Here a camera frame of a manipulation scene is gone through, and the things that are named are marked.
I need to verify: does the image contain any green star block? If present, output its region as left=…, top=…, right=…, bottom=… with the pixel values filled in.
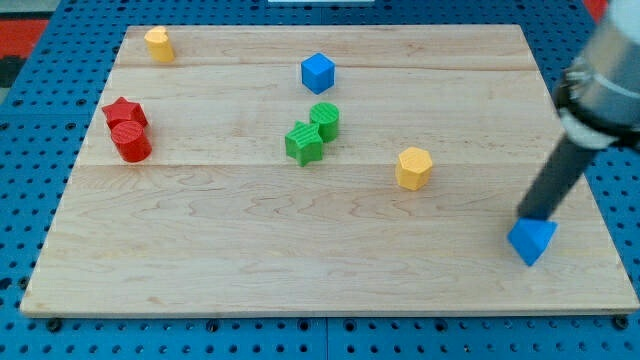
left=285, top=121, right=323, bottom=167

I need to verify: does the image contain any yellow heart block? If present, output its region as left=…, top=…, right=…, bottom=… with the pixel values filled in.
left=144, top=26, right=175, bottom=63

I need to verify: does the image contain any red cylinder block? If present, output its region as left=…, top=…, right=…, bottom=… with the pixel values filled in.
left=111, top=121, right=152, bottom=163

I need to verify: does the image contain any light wooden board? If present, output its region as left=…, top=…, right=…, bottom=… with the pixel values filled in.
left=21, top=25, right=639, bottom=318

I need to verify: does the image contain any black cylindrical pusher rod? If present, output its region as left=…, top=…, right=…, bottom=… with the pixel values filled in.
left=517, top=135, right=598, bottom=220

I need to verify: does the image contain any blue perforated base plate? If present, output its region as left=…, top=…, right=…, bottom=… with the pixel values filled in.
left=1, top=0, right=639, bottom=359

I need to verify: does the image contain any green cylinder block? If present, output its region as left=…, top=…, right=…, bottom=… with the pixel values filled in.
left=309, top=102, right=340, bottom=143

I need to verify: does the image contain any red star block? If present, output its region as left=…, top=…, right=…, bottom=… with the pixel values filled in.
left=101, top=97, right=148, bottom=130

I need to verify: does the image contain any yellow hexagon block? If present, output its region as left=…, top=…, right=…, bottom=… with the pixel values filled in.
left=395, top=147, right=433, bottom=191

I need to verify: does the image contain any blue triangle block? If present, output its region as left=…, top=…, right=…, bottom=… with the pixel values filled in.
left=507, top=218, right=558, bottom=266

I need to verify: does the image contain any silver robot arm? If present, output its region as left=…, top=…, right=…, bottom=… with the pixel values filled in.
left=517, top=0, right=639, bottom=220

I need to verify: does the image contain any blue cube block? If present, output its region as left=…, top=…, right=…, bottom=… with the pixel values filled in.
left=301, top=53, right=335, bottom=95

